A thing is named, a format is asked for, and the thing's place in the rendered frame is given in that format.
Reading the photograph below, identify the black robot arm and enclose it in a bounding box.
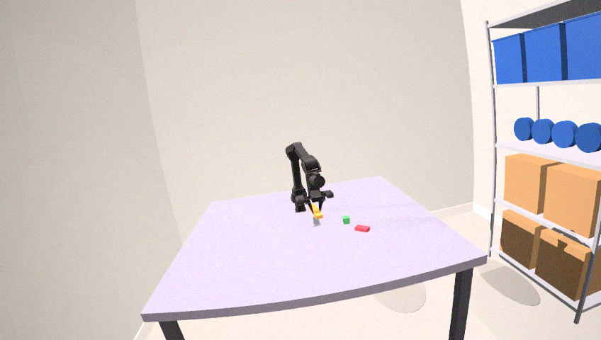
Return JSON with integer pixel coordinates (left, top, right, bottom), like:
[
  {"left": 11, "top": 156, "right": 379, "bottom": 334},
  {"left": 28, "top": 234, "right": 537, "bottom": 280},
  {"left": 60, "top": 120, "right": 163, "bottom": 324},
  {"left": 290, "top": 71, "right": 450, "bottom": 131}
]
[{"left": 285, "top": 142, "right": 325, "bottom": 213}]

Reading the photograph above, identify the red rectangular block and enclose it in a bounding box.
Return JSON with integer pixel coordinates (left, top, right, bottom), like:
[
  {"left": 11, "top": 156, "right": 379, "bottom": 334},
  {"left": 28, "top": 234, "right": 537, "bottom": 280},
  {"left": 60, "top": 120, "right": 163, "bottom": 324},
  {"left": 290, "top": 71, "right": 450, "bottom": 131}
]
[{"left": 354, "top": 225, "right": 371, "bottom": 232}]

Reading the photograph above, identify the yellow bar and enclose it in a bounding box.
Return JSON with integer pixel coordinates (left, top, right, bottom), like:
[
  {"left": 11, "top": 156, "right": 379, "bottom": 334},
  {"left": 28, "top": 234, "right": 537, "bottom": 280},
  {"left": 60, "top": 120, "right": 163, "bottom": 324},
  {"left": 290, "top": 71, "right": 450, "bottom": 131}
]
[{"left": 312, "top": 203, "right": 323, "bottom": 219}]

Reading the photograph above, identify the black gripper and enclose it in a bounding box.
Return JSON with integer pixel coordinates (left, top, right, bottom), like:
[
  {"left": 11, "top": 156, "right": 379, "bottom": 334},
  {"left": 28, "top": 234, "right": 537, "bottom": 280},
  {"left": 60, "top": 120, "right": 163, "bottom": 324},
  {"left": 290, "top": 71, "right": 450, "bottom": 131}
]
[{"left": 295, "top": 185, "right": 335, "bottom": 214}]

